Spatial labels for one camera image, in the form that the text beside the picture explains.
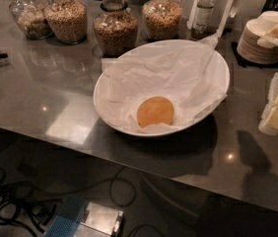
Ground orange fruit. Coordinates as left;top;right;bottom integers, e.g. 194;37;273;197
137;96;174;127

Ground white bowl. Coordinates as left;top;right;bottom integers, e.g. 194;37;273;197
93;39;231;138

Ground black mat under plates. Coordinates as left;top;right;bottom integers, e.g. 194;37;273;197
231;41;278;69

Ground stack of paper plates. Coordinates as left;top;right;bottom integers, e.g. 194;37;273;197
237;11;278;65

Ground white tissue paper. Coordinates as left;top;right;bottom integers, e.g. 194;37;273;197
95;33;228;135

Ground small glass bottle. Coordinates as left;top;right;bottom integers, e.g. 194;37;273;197
191;0;215;39

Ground glass jar of cereal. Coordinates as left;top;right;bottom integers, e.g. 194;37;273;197
142;0;182;40

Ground glass jar of nuts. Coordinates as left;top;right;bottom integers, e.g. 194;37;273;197
93;0;138;56

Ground blue and silver floor box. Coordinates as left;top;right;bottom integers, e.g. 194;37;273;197
43;197;124;237

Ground glass jar of beans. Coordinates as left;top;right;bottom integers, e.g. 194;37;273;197
44;0;88;44

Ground glass jar of grains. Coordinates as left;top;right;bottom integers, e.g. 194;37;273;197
9;0;52;40

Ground black cables on floor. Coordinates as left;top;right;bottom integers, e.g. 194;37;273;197
0;155;167;237

